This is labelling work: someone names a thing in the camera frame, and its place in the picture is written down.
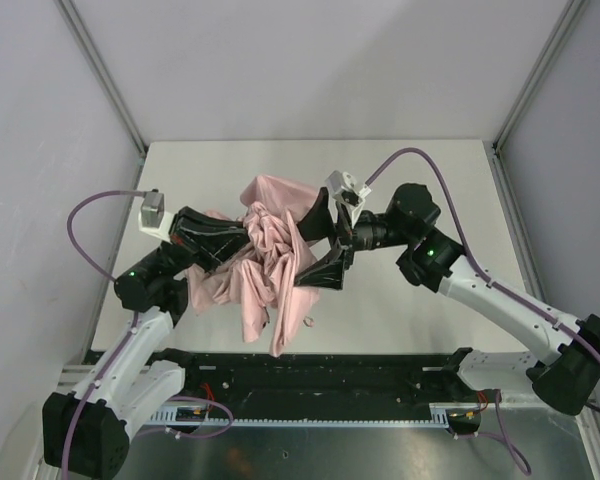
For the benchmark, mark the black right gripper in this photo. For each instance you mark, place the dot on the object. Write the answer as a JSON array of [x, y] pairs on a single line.
[[344, 239]]

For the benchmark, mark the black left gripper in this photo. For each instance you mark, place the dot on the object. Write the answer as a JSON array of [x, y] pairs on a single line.
[[178, 238]]

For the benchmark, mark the pink umbrella with black lining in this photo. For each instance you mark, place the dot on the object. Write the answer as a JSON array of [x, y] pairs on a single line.
[[262, 275]]

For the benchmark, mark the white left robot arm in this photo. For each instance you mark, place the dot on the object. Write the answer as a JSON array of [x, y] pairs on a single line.
[[88, 431]]

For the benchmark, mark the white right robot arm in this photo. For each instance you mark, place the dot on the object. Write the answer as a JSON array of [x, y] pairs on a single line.
[[435, 261]]

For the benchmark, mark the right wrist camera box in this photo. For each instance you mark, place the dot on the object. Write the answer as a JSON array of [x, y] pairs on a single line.
[[344, 188]]

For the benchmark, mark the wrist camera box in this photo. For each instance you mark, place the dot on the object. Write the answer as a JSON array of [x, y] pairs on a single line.
[[344, 188], [153, 219]]

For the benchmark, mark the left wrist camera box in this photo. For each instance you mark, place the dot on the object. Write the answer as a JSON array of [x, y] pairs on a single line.
[[153, 219]]

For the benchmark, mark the black mounting base plate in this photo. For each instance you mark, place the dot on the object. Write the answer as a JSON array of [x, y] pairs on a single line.
[[321, 387]]

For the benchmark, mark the aluminium side rail right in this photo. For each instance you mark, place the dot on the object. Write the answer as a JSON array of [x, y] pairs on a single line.
[[520, 225]]

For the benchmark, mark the aluminium frame post left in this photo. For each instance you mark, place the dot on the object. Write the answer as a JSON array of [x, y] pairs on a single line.
[[86, 44]]

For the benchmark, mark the aluminium frame post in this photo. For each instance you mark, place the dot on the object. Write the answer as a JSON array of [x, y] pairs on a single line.
[[86, 44], [555, 43]]

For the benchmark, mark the aluminium frame post right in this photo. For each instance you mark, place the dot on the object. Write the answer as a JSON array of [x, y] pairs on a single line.
[[555, 43]]

